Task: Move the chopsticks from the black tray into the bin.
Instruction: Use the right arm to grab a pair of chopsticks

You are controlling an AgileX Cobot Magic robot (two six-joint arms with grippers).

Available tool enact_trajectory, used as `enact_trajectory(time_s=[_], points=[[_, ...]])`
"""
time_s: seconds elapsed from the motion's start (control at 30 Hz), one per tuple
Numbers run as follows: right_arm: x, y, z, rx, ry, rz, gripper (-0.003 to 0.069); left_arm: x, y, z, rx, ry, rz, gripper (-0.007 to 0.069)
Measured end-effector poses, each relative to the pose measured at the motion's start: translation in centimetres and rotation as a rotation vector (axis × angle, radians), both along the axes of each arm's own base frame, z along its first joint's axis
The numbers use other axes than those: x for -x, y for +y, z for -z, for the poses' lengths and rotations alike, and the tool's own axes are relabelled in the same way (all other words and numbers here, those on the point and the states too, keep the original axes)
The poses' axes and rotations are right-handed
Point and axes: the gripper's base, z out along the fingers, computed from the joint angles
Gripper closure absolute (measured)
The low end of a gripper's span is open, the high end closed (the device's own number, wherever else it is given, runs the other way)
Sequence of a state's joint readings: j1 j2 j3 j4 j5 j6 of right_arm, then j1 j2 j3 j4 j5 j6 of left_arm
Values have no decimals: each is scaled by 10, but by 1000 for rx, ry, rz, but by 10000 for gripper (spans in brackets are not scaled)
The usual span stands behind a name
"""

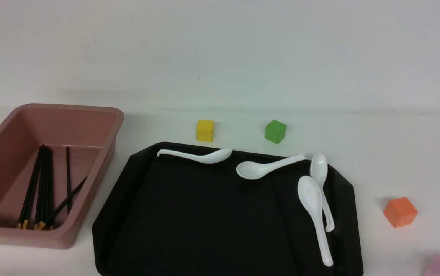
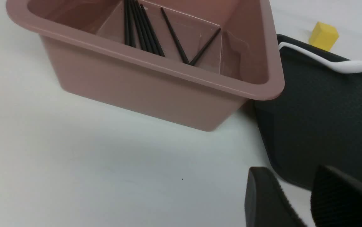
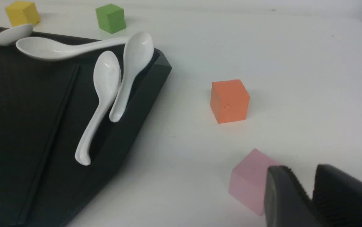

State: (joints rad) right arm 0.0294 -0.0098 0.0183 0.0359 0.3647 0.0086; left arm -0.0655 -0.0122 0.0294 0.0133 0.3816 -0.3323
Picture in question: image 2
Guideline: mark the black chopstick leaning right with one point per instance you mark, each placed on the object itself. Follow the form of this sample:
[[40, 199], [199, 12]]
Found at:
[[204, 48]]

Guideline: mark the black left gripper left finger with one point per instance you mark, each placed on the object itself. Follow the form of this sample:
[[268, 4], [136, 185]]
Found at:
[[266, 205]]

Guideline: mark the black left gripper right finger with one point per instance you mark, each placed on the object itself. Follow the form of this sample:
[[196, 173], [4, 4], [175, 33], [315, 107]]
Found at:
[[336, 199]]

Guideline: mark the pink plastic bin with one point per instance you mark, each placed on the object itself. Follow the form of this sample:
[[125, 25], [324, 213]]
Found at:
[[250, 66]]

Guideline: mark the yellow foam block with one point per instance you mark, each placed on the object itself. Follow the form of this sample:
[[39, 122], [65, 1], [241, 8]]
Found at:
[[323, 36]]

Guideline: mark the white spoon at tray top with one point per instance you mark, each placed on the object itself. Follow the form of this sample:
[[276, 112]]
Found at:
[[344, 67]]

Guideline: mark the black chopstick leaning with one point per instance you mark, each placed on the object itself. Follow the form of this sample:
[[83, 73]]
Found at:
[[175, 38], [204, 48]]

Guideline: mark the clear bin divider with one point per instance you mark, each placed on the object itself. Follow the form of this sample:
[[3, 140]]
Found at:
[[105, 19]]

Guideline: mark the black chopstick bundle in bin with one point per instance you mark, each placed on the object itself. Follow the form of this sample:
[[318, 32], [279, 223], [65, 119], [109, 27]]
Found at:
[[137, 26]]

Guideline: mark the black chopstick leaning left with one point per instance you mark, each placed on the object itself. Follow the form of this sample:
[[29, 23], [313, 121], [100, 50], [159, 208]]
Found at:
[[175, 38]]

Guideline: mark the black serving tray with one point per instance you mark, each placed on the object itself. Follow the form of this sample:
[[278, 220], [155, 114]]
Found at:
[[316, 120]]

